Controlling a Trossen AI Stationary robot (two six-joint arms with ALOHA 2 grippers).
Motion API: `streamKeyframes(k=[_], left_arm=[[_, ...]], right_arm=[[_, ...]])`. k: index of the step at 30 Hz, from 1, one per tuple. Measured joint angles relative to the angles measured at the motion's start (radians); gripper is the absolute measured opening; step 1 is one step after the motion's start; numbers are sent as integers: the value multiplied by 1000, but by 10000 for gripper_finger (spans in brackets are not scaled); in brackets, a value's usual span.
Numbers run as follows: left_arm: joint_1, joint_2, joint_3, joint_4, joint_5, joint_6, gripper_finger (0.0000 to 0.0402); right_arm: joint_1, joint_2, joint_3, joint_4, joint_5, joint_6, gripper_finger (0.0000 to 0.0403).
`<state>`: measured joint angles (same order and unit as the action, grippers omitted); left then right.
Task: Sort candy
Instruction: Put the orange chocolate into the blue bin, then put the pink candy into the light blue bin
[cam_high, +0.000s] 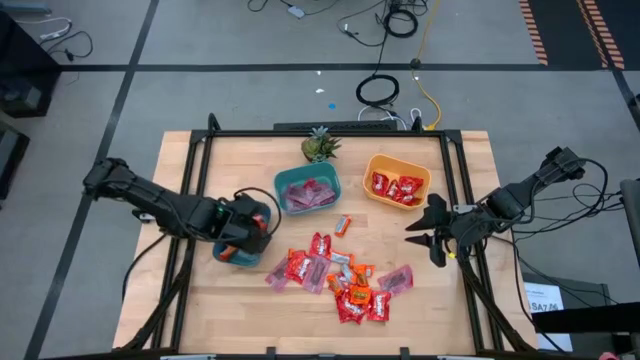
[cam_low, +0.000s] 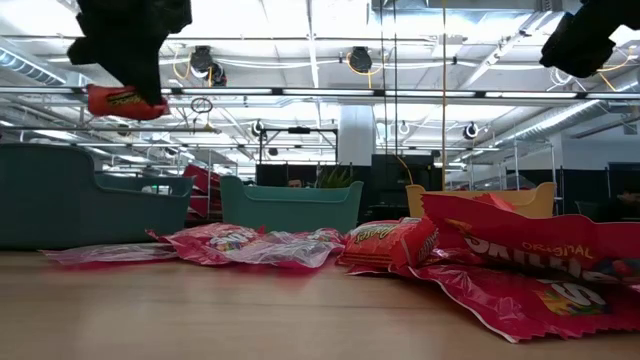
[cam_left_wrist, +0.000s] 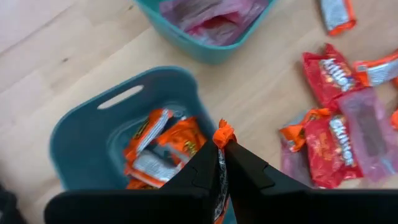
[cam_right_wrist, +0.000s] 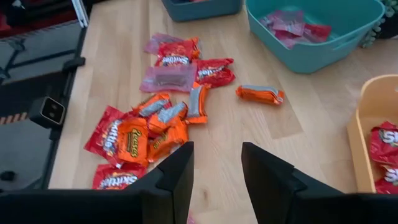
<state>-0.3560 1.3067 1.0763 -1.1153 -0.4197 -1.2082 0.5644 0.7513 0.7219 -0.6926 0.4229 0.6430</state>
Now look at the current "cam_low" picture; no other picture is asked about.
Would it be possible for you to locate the black gantry frame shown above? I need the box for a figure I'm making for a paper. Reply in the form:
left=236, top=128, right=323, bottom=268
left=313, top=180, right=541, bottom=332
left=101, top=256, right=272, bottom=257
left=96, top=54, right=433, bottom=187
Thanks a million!
left=258, top=126, right=340, bottom=166

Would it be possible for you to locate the black hanging cable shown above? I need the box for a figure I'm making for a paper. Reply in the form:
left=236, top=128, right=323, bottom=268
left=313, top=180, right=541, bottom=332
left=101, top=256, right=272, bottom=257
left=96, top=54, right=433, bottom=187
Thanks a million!
left=392, top=0, right=400, bottom=158
left=380, top=0, right=388, bottom=157

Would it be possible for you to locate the silver ventilation duct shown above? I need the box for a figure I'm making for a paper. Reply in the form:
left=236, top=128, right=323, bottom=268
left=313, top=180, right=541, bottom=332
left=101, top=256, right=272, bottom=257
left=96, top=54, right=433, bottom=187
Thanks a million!
left=0, top=47, right=76, bottom=89
left=492, top=97, right=640, bottom=147

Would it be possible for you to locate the stack of red storage bins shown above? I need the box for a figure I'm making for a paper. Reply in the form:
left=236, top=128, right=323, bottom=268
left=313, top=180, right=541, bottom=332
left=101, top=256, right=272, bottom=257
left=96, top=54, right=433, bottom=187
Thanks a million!
left=182, top=163, right=224, bottom=220

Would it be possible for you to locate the long ceiling light bar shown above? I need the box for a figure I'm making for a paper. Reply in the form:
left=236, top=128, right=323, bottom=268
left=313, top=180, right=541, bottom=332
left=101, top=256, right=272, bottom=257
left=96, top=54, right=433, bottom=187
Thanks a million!
left=0, top=85, right=640, bottom=100

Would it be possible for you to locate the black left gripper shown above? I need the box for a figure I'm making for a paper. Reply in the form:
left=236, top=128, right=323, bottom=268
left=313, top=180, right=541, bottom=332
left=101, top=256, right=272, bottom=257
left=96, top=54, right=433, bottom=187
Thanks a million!
left=68, top=0, right=194, bottom=106

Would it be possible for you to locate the yellow plastic bin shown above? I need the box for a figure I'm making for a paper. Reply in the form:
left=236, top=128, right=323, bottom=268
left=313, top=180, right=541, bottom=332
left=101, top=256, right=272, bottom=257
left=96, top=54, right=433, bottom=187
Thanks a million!
left=404, top=181, right=557, bottom=220

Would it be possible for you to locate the pink Twizzlers candy pack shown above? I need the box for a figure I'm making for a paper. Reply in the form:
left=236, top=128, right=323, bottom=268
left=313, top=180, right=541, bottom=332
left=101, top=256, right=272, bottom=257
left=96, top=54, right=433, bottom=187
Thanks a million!
left=232, top=228, right=347, bottom=270
left=42, top=243, right=180, bottom=266

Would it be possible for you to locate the white square column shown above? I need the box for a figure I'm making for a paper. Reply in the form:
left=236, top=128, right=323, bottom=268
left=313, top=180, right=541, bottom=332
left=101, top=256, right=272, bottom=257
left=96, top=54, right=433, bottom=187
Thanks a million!
left=337, top=104, right=377, bottom=167

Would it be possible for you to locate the orange Reese's candy pack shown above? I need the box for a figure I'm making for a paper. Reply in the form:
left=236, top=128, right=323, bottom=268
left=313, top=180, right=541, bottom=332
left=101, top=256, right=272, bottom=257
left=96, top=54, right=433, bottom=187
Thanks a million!
left=86, top=83, right=172, bottom=122
left=337, top=217, right=440, bottom=270

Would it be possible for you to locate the dark blue plastic bin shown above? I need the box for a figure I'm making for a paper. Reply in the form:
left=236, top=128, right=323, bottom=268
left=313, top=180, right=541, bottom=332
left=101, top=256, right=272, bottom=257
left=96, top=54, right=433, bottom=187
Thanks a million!
left=0, top=143, right=197, bottom=251

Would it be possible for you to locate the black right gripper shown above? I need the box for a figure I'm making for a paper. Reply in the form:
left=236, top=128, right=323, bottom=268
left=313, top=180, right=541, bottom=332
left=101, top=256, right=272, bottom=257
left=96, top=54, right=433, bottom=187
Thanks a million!
left=540, top=0, right=640, bottom=80

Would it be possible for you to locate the small pineapple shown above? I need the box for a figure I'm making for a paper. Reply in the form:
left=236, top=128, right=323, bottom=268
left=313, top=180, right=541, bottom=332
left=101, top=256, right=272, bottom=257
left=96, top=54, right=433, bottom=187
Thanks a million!
left=314, top=165, right=354, bottom=189

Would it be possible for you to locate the teal plastic bin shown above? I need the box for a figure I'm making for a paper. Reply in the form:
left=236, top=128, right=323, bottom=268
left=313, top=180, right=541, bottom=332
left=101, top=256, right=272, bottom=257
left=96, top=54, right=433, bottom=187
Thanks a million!
left=219, top=174, right=365, bottom=235

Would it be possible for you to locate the yellow cable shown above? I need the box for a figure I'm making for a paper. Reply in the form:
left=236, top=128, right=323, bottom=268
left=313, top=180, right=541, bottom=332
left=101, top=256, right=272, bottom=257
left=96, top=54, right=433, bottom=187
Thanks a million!
left=396, top=155, right=418, bottom=187

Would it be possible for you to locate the black room divider panel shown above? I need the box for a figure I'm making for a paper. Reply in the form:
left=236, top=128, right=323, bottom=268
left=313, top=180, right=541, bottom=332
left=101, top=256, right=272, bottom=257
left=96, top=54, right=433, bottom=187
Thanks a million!
left=554, top=162, right=640, bottom=221

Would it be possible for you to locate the black partition wall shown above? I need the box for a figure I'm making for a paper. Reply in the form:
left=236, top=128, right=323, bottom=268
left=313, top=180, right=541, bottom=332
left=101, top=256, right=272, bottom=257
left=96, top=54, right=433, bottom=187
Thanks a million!
left=255, top=153, right=445, bottom=221

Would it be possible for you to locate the hanging coiled cable loop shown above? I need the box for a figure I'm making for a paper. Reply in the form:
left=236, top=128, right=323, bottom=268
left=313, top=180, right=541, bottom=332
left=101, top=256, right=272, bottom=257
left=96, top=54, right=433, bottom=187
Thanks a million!
left=189, top=96, right=215, bottom=116

